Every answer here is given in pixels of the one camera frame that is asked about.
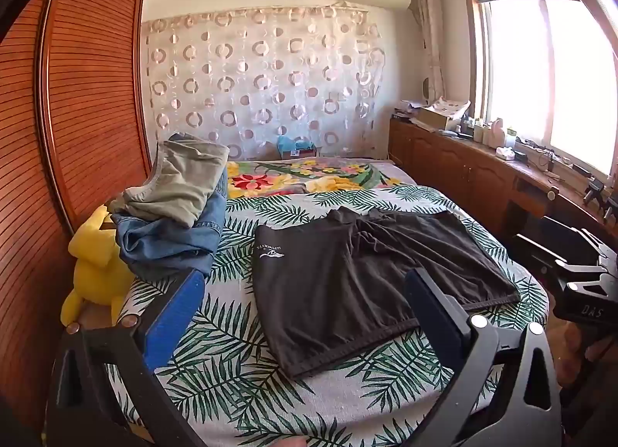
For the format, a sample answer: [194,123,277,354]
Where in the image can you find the bed with leaf-print sheet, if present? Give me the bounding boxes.
[106,184,551,447]

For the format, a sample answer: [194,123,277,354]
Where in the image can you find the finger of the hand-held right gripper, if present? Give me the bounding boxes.
[540,215,604,256]
[513,233,610,284]

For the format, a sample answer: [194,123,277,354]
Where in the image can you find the floral pillow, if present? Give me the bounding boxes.
[224,156,419,200]

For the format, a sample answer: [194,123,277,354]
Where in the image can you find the long wooden cabinet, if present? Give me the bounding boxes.
[389,116,618,247]

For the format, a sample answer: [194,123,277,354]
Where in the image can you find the tied pale window curtain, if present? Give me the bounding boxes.
[413,0,448,105]

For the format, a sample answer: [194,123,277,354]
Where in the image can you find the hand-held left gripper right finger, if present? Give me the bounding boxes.
[404,268,564,447]

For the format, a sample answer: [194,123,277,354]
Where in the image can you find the blue jeans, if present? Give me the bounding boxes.
[112,131,229,280]

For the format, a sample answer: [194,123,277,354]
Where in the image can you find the olive green pants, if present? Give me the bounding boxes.
[107,135,231,228]

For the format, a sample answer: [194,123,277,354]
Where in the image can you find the sheer circle-patterned curtain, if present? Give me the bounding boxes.
[144,5,390,163]

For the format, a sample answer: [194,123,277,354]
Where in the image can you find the person's right hand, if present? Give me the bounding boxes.
[557,320,618,387]

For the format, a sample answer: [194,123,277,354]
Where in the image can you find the black pants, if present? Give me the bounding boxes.
[252,206,521,379]

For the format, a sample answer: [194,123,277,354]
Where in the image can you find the white patterned paper bag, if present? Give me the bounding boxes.
[432,97,472,120]

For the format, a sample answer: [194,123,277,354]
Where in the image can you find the stack of papers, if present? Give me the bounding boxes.
[392,100,424,120]

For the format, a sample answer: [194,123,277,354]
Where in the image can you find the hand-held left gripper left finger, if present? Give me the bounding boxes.
[46,269,206,447]

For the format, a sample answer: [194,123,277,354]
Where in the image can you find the yellow plush toy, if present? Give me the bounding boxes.
[60,205,134,328]

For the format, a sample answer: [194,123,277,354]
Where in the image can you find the blue plastic bag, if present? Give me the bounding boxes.
[276,135,312,153]

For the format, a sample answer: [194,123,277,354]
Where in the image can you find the wooden-framed window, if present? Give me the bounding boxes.
[461,0,618,183]

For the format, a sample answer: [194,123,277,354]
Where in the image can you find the open cardboard box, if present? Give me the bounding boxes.
[416,107,464,132]

